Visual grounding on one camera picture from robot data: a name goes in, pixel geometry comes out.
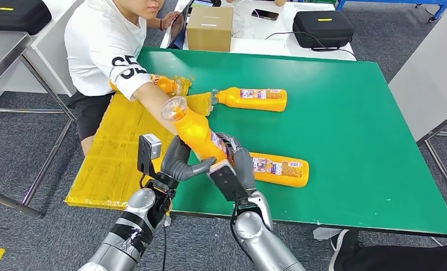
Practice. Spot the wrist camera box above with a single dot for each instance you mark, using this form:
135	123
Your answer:
229	183
145	155

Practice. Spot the white table leg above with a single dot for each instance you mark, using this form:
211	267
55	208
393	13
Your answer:
324	233

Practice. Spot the orange detergent bottle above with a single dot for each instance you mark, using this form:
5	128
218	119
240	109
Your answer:
165	85
193	131
253	105
283	181

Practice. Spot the black smartphone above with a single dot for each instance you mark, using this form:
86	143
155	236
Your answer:
265	15

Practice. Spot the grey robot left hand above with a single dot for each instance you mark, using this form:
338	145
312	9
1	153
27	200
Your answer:
174	164

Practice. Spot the dark electronic device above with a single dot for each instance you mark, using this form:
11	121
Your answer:
204	3

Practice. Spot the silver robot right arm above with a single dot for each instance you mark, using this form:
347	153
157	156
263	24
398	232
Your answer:
260	239

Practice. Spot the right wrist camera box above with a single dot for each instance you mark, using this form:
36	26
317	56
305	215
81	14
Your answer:
229	183

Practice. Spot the brown cardboard box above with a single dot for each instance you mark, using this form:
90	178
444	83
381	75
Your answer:
210	31

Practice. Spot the steel table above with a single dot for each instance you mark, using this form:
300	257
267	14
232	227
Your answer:
2	48

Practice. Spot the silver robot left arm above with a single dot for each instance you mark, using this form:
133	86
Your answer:
142	204

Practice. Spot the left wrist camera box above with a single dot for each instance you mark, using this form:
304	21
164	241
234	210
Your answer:
145	155

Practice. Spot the dark tablet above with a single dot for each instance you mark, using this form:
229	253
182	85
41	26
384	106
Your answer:
180	33

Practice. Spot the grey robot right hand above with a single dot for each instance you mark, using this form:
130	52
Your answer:
245	168

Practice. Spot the yellow taped mat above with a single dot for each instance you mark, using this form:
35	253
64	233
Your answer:
107	168

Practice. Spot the black zip case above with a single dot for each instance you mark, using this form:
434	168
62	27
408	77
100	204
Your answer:
322	31
17	16

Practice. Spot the person's leg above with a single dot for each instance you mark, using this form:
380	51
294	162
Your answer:
395	258

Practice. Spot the person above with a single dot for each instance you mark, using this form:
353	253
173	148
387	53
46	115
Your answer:
280	3
99	37

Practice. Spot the grey table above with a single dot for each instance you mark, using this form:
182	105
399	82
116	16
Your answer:
429	74

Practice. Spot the blue metal rack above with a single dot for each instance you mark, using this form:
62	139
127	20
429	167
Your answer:
443	9

